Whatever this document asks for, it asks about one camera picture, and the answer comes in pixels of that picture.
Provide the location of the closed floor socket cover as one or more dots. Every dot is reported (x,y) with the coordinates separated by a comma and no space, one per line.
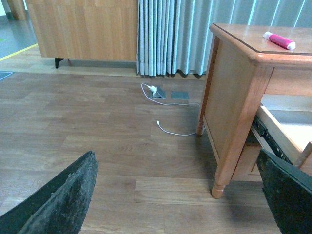
(179,95)

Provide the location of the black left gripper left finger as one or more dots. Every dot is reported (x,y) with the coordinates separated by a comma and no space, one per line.
(58,207)

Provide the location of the wooden nightstand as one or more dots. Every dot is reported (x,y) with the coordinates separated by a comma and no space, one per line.
(245,70)

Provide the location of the wooden drawer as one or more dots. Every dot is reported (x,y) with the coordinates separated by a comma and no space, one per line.
(291,128)

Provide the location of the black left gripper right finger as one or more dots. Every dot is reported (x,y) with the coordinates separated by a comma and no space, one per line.
(288,192)

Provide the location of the light wooden cabinet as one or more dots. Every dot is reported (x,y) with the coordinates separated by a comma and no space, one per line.
(103,30)

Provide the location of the open floor socket box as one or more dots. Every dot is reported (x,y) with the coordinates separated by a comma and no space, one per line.
(159,94)

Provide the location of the pink marker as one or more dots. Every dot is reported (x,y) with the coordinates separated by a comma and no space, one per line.
(280,41)

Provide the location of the white wall plug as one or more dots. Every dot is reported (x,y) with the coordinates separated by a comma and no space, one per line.
(152,89)

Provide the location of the grey-blue curtain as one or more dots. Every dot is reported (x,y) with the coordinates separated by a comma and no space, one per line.
(174,35)

